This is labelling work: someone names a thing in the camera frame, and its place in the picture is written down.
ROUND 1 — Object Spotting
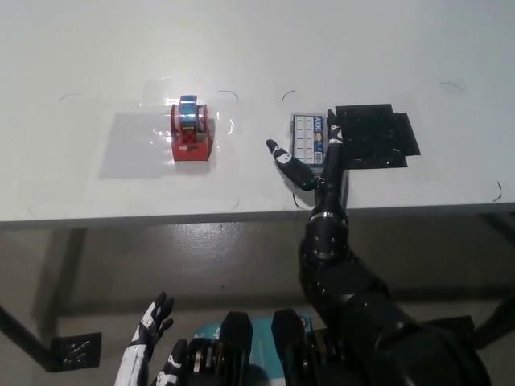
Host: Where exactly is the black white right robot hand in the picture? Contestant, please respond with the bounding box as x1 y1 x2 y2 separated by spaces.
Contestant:
265 107 350 219

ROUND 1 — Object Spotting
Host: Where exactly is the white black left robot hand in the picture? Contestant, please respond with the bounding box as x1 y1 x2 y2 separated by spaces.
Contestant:
113 292 189 386

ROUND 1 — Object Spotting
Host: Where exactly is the clear blue screw box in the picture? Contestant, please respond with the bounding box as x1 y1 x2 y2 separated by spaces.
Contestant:
289 112 332 177

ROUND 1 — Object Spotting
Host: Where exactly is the black tape patch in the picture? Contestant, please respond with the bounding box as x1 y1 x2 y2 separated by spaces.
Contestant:
334 103 422 170

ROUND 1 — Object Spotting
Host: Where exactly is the red tape dispenser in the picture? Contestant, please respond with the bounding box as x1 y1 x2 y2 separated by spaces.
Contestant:
168 95 215 164

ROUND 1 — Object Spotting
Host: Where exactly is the black teal robot body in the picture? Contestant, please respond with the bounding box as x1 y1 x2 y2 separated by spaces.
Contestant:
187 308 337 386

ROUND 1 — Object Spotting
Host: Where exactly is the black table leg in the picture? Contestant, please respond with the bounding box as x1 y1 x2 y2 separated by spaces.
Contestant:
474 212 515 359
0 303 52 363

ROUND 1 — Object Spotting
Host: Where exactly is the grey rectangular paper sheet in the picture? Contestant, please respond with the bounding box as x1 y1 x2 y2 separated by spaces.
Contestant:
99 111 220 179

